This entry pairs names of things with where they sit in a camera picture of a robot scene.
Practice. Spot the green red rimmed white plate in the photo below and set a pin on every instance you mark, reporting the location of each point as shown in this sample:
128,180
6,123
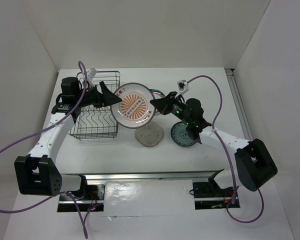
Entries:
156,94

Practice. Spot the blue white patterned plate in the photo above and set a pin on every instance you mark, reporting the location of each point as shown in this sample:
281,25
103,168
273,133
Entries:
180,136

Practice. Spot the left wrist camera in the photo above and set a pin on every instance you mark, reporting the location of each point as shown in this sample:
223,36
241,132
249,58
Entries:
90,77

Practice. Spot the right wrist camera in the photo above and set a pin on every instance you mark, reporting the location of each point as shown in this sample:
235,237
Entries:
183,87

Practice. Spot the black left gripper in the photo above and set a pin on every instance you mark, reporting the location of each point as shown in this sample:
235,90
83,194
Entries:
110,99

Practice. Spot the grey wire dish rack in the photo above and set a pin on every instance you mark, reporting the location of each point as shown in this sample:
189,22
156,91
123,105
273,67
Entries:
98,123

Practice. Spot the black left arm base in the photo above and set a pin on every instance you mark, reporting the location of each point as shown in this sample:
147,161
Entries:
85,190

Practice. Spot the orange sunburst white plate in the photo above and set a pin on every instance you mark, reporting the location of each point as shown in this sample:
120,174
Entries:
135,110

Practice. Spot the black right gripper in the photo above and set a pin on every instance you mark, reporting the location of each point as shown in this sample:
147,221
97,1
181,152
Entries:
164,104

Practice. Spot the aluminium rail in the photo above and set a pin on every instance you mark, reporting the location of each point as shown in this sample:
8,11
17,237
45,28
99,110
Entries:
238,103
147,176

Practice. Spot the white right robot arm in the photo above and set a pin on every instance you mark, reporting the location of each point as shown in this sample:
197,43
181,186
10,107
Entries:
251,164

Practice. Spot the aluminium front rail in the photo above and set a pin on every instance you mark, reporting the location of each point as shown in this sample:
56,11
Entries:
147,176

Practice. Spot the aluminium right side rail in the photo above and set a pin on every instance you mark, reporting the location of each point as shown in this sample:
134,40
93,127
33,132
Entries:
238,103

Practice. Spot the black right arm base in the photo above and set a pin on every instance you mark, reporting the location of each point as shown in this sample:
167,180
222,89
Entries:
210,189

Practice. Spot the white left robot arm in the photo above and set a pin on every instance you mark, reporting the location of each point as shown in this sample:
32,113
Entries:
36,172

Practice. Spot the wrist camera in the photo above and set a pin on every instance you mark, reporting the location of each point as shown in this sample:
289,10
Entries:
183,87
90,77

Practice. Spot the clear glass square plate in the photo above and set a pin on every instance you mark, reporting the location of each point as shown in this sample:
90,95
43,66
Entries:
149,135

